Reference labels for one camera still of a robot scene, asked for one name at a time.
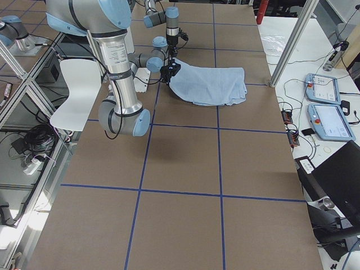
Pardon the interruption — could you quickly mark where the clear plastic bag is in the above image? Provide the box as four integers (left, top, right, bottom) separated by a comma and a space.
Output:
260, 34, 286, 56

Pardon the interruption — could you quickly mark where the upper blue teach pendant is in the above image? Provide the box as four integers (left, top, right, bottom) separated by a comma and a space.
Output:
305, 73, 341, 105

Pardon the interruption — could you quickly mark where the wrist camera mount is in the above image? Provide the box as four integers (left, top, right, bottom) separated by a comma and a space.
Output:
178, 29, 189, 42

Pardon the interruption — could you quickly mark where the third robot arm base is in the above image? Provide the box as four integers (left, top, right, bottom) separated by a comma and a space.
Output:
1, 15, 48, 57

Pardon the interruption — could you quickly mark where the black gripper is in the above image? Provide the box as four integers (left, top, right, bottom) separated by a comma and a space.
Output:
166, 35, 178, 64
160, 63, 181, 84

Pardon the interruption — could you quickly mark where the grey aluminium frame post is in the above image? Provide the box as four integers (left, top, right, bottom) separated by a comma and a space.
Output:
269, 0, 319, 88

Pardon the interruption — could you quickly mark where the black monitor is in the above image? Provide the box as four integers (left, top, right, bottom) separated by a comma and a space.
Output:
295, 141, 359, 261

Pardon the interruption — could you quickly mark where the lower blue teach pendant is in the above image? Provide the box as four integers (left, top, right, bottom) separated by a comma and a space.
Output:
307, 103, 356, 142

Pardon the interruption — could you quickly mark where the metal water bottle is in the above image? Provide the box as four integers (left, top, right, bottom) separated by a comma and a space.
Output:
322, 40, 349, 71

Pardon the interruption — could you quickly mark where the light blue button-up shirt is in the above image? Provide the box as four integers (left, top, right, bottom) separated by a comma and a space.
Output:
169, 59, 247, 106

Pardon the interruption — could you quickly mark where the red fire extinguisher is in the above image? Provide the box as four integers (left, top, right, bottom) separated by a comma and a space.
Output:
256, 0, 269, 25

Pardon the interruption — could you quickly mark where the orange black adapter box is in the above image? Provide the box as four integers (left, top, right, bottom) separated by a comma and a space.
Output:
287, 130, 300, 148
281, 110, 294, 124

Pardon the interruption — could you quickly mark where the white power strip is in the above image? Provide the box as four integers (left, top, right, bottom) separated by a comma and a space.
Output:
23, 156, 44, 176

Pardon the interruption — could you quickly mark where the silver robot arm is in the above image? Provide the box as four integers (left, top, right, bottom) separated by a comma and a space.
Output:
46, 1, 182, 137
143, 1, 181, 71

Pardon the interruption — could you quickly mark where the white plastic chair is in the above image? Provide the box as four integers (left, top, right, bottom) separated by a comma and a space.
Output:
50, 59, 101, 132

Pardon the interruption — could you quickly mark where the blue teach pendant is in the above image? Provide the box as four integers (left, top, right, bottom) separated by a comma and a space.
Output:
305, 73, 341, 105
307, 103, 356, 142

